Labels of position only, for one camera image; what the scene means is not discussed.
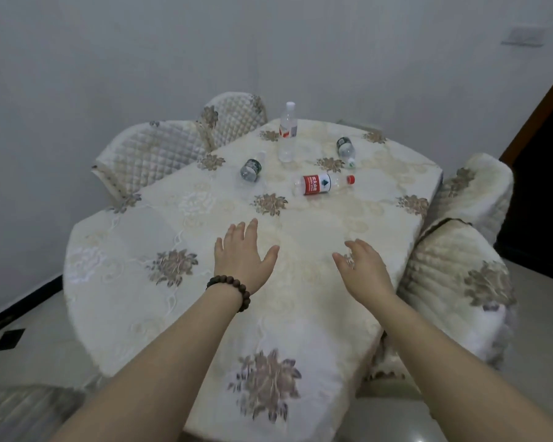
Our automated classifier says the person's right hand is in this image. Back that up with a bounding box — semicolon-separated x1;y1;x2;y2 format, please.
332;239;396;305

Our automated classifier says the person's left hand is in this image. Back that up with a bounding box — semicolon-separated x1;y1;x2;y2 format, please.
214;218;280;296

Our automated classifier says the person's left forearm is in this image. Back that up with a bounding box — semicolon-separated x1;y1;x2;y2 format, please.
50;284;243;442

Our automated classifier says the person's right forearm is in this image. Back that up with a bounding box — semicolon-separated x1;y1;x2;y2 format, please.
357;290;553;442

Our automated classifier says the cream floral embroidered tablecloth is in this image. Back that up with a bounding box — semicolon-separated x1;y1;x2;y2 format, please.
63;118;444;442

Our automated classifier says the clear bottle red cap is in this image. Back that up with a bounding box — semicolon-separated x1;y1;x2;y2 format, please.
292;172;356;197

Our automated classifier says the small green label bottle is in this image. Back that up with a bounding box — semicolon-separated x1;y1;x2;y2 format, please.
336;136;357;169
240;152;267;183

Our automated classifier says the quilted cream chair cover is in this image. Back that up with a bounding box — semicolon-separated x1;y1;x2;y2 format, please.
0;384;103;442
91;119;213;205
198;92;268;150
422;153;515;244
396;218;519;369

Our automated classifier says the clear bottle white cap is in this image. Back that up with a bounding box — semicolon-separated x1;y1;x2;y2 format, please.
278;101;298;163

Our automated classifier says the black baseboard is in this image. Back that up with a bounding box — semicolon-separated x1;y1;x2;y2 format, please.
0;272;65;342

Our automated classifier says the black floor socket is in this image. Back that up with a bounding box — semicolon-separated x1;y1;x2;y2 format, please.
0;328;26;352

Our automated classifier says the dark wooden bead bracelet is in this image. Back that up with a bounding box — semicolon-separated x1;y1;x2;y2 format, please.
206;275;251;313

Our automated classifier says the brown door frame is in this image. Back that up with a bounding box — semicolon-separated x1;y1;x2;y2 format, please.
499;60;553;167

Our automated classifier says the white wall switch plate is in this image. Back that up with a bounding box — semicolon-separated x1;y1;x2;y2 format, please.
501;24;546;47

